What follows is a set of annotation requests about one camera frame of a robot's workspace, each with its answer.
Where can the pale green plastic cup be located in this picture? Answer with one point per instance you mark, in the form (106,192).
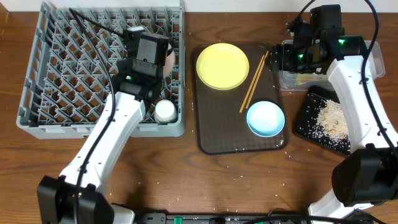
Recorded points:
(165,112)

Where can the wooden chopstick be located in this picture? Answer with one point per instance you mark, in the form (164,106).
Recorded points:
(255,84)
(252,83)

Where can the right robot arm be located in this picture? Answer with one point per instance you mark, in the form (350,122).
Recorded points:
(368,176)

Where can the dark brown serving tray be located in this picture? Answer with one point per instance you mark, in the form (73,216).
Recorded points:
(221,128)

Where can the green snack wrapper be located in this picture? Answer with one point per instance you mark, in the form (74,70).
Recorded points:
(302,79)

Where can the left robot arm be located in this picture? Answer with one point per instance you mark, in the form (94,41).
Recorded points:
(78,194)

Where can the grey plastic dishwasher rack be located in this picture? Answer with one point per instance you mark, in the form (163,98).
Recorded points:
(66,85)

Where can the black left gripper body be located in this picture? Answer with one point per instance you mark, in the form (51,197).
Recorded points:
(168,51)

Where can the rice and food scraps pile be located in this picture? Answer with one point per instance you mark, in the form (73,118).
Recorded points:
(331,121)

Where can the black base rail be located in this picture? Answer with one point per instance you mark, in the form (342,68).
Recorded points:
(187,218)

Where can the white pink bowl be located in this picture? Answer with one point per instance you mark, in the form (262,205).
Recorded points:
(169,62)

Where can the black waste tray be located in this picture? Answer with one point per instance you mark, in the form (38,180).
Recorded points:
(306,127)

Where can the clear plastic waste bin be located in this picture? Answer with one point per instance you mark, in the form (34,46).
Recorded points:
(287,79)

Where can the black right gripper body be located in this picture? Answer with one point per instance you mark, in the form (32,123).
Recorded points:
(300,60)

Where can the light blue bowl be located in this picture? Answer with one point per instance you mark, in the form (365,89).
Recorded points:
(265,119)

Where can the yellow plastic plate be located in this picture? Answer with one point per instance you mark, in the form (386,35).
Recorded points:
(222,66)

